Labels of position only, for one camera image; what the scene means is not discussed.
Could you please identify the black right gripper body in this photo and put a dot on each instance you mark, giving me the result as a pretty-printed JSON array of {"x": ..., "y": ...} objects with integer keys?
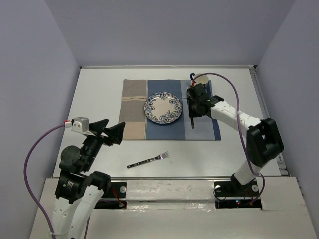
[{"x": 194, "y": 111}]

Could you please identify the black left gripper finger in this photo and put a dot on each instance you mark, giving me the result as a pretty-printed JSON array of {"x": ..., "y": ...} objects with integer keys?
[
  {"x": 115, "y": 133},
  {"x": 98, "y": 128}
]

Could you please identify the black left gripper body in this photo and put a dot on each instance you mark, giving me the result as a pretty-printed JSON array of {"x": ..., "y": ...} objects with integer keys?
[{"x": 92, "y": 144}]

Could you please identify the silver knife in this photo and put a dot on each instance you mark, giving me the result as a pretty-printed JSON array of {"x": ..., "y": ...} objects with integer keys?
[{"x": 192, "y": 122}]

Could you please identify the dark green mug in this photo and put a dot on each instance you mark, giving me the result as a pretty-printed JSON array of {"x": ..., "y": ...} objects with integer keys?
[{"x": 197, "y": 79}]

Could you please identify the blue white patterned plate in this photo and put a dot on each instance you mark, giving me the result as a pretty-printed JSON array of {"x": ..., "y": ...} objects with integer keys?
[{"x": 163, "y": 108}]

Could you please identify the blue beige checked cloth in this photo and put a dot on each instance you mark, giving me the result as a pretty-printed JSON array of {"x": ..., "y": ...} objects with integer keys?
[{"x": 139, "y": 127}]

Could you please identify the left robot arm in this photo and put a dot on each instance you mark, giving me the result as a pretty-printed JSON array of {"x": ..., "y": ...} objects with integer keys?
[{"x": 69, "y": 220}]

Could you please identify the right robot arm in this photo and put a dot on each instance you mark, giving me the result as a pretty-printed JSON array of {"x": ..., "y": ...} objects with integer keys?
[{"x": 260, "y": 140}]

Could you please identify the silver fork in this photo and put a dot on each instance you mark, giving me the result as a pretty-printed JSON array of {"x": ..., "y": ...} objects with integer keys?
[{"x": 158, "y": 157}]

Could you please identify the white taped front board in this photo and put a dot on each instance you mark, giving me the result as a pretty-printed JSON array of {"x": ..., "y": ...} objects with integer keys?
[{"x": 170, "y": 190}]

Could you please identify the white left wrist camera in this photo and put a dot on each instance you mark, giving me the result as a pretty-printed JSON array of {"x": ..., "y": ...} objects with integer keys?
[{"x": 79, "y": 125}]

